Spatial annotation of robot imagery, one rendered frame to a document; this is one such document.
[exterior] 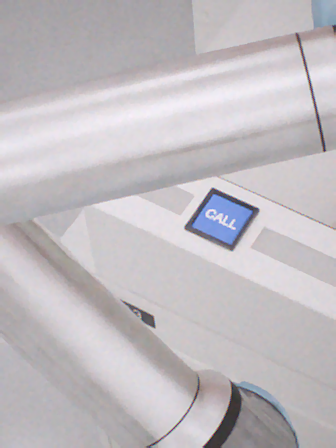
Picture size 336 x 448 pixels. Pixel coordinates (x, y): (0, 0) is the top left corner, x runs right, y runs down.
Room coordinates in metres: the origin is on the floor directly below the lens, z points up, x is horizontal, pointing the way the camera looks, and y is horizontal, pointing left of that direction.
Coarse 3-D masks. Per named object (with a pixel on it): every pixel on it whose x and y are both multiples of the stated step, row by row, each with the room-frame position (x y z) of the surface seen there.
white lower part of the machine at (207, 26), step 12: (192, 0) 1.46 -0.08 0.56; (204, 0) 1.45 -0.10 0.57; (216, 0) 1.43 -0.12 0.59; (228, 0) 1.42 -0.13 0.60; (240, 0) 1.41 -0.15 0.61; (192, 12) 1.46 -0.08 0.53; (204, 12) 1.45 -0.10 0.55; (216, 12) 1.44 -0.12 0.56; (228, 12) 1.42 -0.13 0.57; (204, 24) 1.45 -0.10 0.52; (216, 24) 1.44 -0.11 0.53; (204, 36) 1.45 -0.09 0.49; (216, 36) 1.44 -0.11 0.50; (204, 48) 1.45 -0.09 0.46
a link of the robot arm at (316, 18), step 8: (312, 0) 0.64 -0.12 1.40; (320, 0) 0.60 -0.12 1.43; (328, 0) 0.60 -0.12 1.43; (312, 8) 0.63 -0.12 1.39; (320, 8) 0.60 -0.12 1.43; (328, 8) 0.60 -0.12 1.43; (312, 16) 0.63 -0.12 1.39; (320, 16) 0.60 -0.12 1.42; (328, 16) 0.59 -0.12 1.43; (320, 24) 0.60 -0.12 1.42; (328, 24) 0.59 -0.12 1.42
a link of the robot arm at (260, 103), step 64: (192, 64) 0.52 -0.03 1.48; (256, 64) 0.51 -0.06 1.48; (320, 64) 0.50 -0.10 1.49; (0, 128) 0.50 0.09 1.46; (64, 128) 0.49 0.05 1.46; (128, 128) 0.48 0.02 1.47; (192, 128) 0.48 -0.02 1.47; (256, 128) 0.47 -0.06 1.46; (320, 128) 0.47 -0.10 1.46; (0, 192) 0.47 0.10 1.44; (64, 192) 0.47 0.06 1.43; (128, 192) 0.47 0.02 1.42
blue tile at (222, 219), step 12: (216, 204) 0.78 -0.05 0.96; (228, 204) 0.78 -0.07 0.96; (204, 216) 0.77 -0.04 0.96; (216, 216) 0.76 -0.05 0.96; (228, 216) 0.76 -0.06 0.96; (240, 216) 0.76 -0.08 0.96; (204, 228) 0.75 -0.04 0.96; (216, 228) 0.75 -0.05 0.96; (228, 228) 0.75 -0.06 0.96; (240, 228) 0.75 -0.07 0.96; (228, 240) 0.73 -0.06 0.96
